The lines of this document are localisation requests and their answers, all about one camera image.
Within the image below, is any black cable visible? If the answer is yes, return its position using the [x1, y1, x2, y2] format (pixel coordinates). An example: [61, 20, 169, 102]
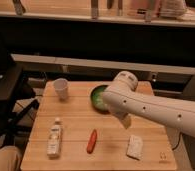
[170, 133, 182, 152]

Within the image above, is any red pepper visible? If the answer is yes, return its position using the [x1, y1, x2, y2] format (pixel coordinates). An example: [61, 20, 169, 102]
[86, 129, 97, 154]

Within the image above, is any white plastic bottle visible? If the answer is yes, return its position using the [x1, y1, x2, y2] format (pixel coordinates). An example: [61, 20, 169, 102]
[47, 117, 62, 158]

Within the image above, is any green bowl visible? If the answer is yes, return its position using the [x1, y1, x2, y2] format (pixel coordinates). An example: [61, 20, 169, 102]
[90, 85, 108, 113]

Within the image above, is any white paper cup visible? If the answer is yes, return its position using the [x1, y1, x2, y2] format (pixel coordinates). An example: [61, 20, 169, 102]
[53, 78, 68, 100]

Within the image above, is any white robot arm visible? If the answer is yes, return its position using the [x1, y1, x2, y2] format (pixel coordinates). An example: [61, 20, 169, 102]
[101, 71, 195, 137]

